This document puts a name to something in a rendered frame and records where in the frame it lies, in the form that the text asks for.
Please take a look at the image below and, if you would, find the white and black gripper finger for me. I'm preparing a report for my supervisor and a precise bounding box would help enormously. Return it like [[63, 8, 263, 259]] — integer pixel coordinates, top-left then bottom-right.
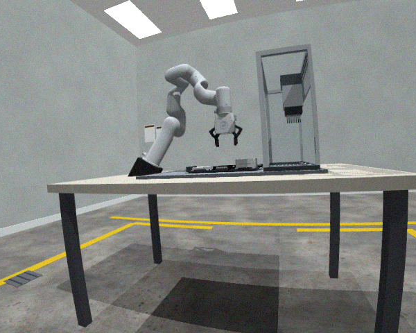
[[209, 127, 220, 147], [232, 125, 242, 146]]

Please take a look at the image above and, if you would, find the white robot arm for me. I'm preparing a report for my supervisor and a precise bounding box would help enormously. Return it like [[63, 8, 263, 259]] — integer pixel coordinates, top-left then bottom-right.
[[142, 64, 232, 168]]

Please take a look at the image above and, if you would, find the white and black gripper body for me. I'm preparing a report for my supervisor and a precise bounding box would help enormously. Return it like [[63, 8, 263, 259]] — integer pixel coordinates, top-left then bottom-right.
[[215, 112, 236, 135]]

